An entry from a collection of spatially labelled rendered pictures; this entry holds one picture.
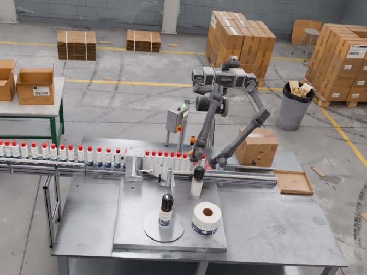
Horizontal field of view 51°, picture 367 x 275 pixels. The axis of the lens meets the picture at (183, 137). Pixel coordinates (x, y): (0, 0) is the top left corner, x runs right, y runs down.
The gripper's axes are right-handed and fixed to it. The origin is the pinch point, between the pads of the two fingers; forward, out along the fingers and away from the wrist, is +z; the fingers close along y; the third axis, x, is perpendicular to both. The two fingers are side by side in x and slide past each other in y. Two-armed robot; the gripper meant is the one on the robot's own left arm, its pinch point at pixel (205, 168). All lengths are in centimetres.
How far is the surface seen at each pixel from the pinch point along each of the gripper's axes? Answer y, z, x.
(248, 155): -16.0, -29.4, 28.2
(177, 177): 3.6, 21.2, -12.7
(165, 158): 1.4, 14.5, -33.1
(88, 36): -411, 133, -89
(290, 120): -206, -50, 167
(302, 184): 1, -49, 77
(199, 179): 30.0, -3.9, -15.9
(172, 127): -1, -10, -50
